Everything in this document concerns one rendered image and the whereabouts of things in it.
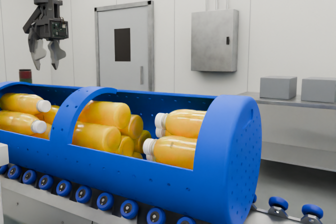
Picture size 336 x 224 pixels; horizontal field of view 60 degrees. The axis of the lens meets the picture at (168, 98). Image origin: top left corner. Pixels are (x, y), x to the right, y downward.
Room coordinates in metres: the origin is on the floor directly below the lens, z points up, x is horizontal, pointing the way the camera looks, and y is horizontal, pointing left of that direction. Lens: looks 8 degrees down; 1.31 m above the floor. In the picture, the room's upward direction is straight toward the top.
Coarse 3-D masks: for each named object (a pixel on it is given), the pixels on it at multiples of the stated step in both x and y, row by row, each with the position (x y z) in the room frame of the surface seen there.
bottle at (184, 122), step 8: (176, 112) 0.67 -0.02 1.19; (184, 112) 0.66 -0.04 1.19; (192, 112) 0.65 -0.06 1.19; (200, 112) 0.65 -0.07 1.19; (168, 120) 0.67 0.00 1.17; (176, 120) 0.65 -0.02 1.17; (184, 120) 0.64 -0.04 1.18; (192, 120) 0.63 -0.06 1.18; (200, 120) 0.63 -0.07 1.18; (168, 128) 0.67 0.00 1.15; (176, 128) 0.65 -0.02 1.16; (184, 128) 0.64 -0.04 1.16; (192, 128) 0.63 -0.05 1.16; (192, 136) 0.63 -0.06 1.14
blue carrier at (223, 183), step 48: (0, 96) 1.02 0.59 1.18; (48, 96) 1.10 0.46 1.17; (96, 96) 0.96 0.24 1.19; (144, 96) 0.83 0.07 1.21; (192, 96) 0.73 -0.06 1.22; (240, 96) 0.61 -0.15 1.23; (48, 144) 0.73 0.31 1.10; (240, 144) 0.56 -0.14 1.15; (144, 192) 0.59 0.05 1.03; (192, 192) 0.52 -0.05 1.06; (240, 192) 0.57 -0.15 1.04
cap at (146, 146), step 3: (147, 138) 0.67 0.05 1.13; (150, 138) 0.68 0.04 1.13; (144, 141) 0.67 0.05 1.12; (147, 141) 0.66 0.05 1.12; (150, 141) 0.66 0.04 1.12; (144, 144) 0.66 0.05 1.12; (147, 144) 0.66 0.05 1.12; (144, 147) 0.66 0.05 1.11; (147, 147) 0.65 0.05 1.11; (144, 150) 0.66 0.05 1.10; (147, 150) 0.66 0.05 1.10; (147, 153) 0.66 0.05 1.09
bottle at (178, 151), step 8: (168, 136) 0.64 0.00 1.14; (176, 136) 0.63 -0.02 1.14; (184, 136) 0.64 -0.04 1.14; (152, 144) 0.65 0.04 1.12; (160, 144) 0.63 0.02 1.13; (168, 144) 0.62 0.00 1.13; (176, 144) 0.61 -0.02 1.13; (184, 144) 0.60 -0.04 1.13; (192, 144) 0.59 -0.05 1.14; (152, 152) 0.65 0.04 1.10; (160, 152) 0.62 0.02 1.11; (168, 152) 0.61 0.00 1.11; (176, 152) 0.60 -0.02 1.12; (184, 152) 0.59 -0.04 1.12; (192, 152) 0.58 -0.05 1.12; (160, 160) 0.62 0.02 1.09; (168, 160) 0.61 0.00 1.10; (176, 160) 0.60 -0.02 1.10; (184, 160) 0.59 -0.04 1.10; (192, 160) 0.58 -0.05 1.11; (192, 168) 0.58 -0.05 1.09
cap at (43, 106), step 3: (39, 102) 0.92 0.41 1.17; (42, 102) 0.92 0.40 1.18; (45, 102) 0.93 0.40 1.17; (48, 102) 0.94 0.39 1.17; (39, 105) 0.92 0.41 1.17; (42, 105) 0.92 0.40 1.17; (45, 105) 0.93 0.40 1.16; (48, 105) 0.94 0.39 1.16; (39, 108) 0.92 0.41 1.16; (42, 108) 0.92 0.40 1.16; (45, 108) 0.93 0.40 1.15; (48, 108) 0.94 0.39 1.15; (42, 111) 0.92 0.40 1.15; (45, 111) 0.93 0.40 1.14
